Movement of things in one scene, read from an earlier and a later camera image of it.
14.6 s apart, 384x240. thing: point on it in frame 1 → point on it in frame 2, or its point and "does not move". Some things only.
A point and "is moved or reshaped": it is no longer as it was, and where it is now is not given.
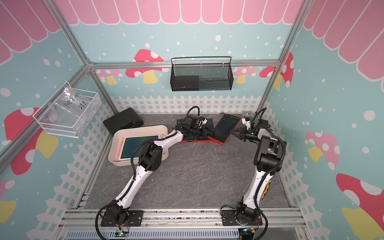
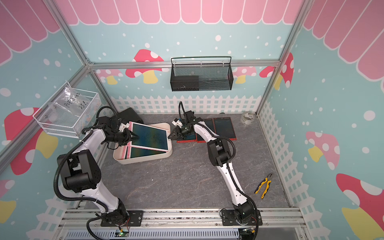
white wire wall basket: (68, 114) does not move
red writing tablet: (180, 122) does not move
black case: (127, 118) does not move
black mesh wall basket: (201, 73) does not move
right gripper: (241, 135) → (177, 134)
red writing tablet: (207, 129) does not move
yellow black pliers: (266, 189) does not move
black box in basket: (187, 83) does not move
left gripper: (201, 133) → (127, 137)
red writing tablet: (222, 131) is moved or reshaped
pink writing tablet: (130, 143) → (150, 137)
